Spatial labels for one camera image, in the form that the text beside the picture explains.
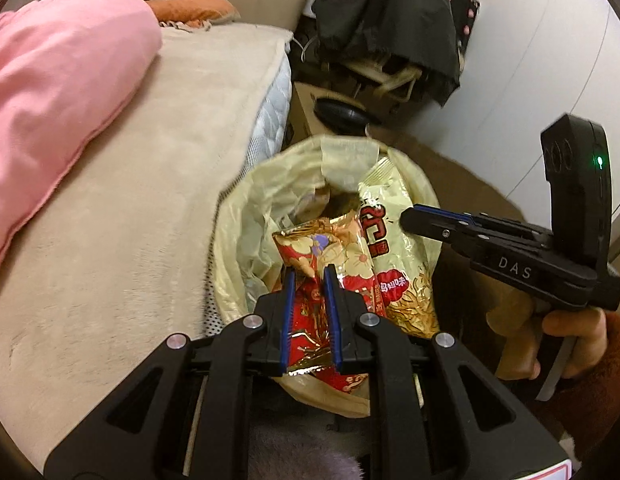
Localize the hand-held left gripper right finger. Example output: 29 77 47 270
322 264 574 480

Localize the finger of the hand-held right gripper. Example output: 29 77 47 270
440 210 556 248
400 203 493 248

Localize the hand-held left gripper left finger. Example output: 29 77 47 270
44 267 298 480

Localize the cream noodle packet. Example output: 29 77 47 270
357 156 441 339

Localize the red floral snack packet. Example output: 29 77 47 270
272 212 387 397

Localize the pale yellow plastic bag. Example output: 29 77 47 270
212 135 443 419

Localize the person's right hand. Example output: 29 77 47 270
486 280 611 382

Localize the black robot vacuum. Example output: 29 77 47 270
315 99 371 134

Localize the pink fluffy cloth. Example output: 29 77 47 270
247 422 367 480

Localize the beige office chair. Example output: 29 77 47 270
335 54 427 107

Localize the cardboard box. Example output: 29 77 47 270
290 81 397 139

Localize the bed with beige cover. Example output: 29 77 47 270
0 22 295 472

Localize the grey quilted mattress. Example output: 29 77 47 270
241 54 293 177

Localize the black pink-dotted garment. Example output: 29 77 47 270
447 0 482 67

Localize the black cloth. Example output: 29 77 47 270
312 0 463 108

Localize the orange pillow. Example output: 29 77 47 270
144 0 241 32

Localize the pink quilt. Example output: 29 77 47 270
0 0 163 282

